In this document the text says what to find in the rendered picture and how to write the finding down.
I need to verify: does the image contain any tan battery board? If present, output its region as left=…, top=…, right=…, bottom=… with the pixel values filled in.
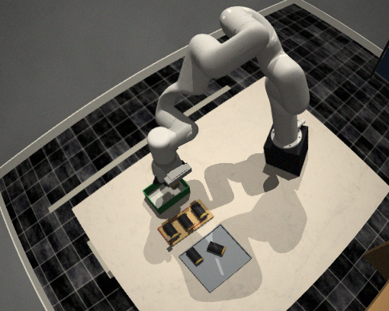
left=157, top=199, right=214, bottom=247

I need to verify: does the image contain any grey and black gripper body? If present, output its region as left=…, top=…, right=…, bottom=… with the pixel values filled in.
left=151, top=153, right=182, bottom=183

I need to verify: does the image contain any green open-top box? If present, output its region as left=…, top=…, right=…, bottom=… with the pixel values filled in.
left=143, top=179, right=191, bottom=215

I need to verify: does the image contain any black battery with gold end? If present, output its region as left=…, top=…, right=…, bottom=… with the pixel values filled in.
left=162, top=222, right=180, bottom=240
left=177, top=212, right=194, bottom=230
left=207, top=241, right=226, bottom=255
left=191, top=202, right=207, bottom=220
left=171, top=182, right=180, bottom=190
left=186, top=247, right=204, bottom=265

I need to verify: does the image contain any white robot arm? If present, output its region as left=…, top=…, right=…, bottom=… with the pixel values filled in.
left=147, top=6, right=310, bottom=187

